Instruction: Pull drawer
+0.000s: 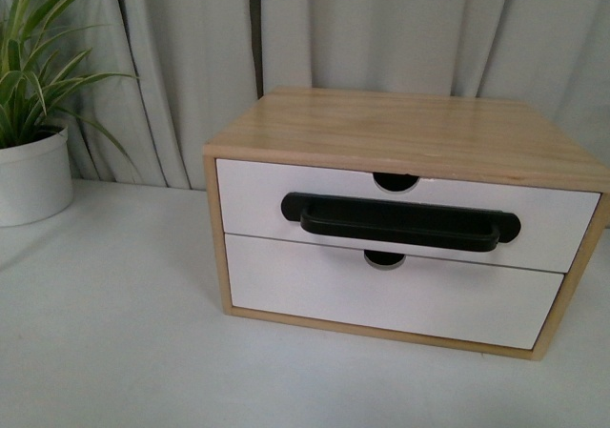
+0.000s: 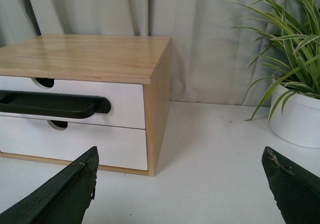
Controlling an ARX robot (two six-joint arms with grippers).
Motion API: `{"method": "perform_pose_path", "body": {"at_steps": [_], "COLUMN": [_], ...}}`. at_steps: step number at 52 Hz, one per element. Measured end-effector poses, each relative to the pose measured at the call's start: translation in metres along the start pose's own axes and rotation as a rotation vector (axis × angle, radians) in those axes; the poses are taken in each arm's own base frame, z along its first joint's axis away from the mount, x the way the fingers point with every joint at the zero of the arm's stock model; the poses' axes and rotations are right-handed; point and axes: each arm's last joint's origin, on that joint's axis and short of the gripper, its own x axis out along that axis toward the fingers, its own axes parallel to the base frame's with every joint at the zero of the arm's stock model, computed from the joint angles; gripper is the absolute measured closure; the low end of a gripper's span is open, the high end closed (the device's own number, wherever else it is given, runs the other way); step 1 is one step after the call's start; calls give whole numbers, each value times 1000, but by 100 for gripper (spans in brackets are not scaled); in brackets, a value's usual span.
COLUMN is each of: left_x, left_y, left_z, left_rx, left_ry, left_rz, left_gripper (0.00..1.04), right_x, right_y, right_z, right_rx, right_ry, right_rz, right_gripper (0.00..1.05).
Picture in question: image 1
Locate white drawer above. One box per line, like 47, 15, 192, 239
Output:
226, 235, 563, 349
216, 159, 600, 273

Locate wooden two-drawer cabinet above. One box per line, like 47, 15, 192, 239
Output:
203, 88, 609, 359

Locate grey curtain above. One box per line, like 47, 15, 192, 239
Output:
64, 0, 609, 189

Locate white plant pot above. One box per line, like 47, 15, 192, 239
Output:
1, 129, 73, 227

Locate green striped leafy plant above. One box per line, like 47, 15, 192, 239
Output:
1, 0, 135, 162

